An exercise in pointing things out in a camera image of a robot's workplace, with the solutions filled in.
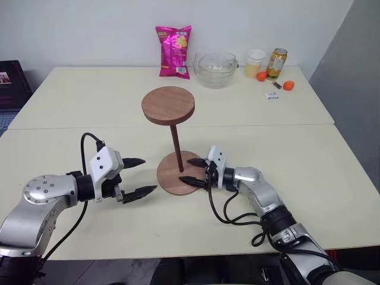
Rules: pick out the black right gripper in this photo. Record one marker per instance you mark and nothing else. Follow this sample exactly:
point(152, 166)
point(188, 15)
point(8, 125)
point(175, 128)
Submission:
point(211, 176)

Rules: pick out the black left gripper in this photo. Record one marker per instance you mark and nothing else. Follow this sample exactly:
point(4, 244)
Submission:
point(111, 187)

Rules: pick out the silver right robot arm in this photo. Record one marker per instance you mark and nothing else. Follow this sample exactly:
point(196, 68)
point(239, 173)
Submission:
point(267, 199)

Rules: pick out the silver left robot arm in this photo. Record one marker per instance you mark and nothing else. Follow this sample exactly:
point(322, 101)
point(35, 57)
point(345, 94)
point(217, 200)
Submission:
point(38, 190)

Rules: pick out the round wooden base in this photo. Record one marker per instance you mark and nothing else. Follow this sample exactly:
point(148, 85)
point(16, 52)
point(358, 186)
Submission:
point(169, 178)

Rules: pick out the wooden pole with round top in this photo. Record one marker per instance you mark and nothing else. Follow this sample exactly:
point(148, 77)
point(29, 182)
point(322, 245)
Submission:
point(167, 104)

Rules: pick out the clear glass bowl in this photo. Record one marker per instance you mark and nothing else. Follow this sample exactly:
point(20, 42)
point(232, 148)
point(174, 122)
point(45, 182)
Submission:
point(215, 74)

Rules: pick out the small white box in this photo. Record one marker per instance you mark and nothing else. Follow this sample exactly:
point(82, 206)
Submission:
point(271, 95)

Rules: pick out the small orange fruit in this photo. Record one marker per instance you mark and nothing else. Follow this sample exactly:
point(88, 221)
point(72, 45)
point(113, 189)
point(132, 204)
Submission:
point(288, 85)
point(262, 76)

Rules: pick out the small dark battery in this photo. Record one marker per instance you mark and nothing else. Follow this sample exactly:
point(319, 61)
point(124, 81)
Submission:
point(276, 85)

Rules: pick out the white paper cup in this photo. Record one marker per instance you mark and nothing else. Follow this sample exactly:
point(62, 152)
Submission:
point(254, 63)

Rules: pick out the pink chips bag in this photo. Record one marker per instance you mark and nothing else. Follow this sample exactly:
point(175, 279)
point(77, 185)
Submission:
point(173, 50)

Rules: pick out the orange drink can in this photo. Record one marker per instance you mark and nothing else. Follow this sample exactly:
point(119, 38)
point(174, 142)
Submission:
point(276, 63)

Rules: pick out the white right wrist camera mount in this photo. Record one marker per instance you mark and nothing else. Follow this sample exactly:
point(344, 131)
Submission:
point(219, 155)

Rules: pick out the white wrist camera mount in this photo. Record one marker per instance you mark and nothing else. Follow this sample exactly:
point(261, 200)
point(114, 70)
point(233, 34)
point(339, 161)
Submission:
point(104, 161)
point(219, 155)

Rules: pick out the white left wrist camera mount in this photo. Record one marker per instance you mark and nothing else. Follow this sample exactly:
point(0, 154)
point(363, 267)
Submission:
point(104, 161)

